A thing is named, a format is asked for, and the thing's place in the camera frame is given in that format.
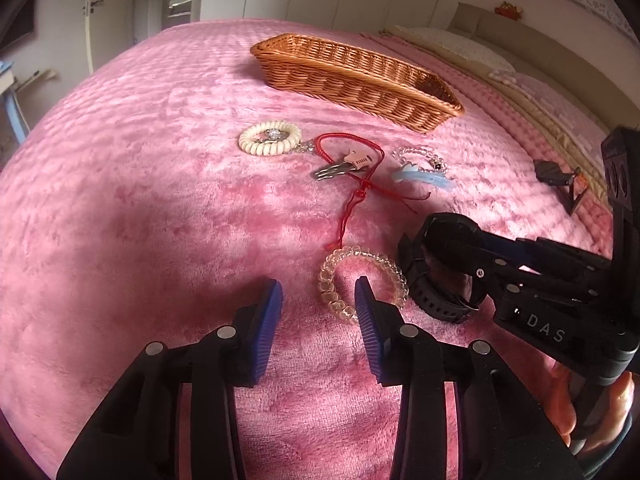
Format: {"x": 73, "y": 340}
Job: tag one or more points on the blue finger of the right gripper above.
{"x": 459, "y": 243}
{"x": 437, "y": 287}

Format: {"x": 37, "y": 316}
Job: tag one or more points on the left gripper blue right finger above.
{"x": 376, "y": 320}

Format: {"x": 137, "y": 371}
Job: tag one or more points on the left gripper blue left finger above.
{"x": 260, "y": 336}

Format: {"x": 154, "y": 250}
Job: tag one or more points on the black wrist watch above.
{"x": 410, "y": 249}

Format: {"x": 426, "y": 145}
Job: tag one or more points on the light blue hair clip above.
{"x": 414, "y": 173}

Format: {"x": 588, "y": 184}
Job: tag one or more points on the white bedroom door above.
{"x": 109, "y": 30}

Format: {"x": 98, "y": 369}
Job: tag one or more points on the right hand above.
{"x": 560, "y": 410}

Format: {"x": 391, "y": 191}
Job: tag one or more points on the black device on bed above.
{"x": 571, "y": 187}

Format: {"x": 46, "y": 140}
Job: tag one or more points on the pink checked pillow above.
{"x": 572, "y": 121}

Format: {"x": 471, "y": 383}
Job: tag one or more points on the silver keys with tag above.
{"x": 353, "y": 161}

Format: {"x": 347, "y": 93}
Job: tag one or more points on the pink fleece bedspread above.
{"x": 131, "y": 215}

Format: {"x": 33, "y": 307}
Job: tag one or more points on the woven wicker basket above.
{"x": 364, "y": 80}

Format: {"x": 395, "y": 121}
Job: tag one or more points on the white dotted pillow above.
{"x": 436, "y": 40}

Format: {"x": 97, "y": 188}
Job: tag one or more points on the beige upholstered headboard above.
{"x": 535, "y": 54}

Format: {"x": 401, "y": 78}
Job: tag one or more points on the red ornament on headboard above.
{"x": 509, "y": 10}

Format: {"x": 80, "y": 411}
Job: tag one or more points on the light blue side table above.
{"x": 11, "y": 105}

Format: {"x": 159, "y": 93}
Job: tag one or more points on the black wall television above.
{"x": 22, "y": 26}

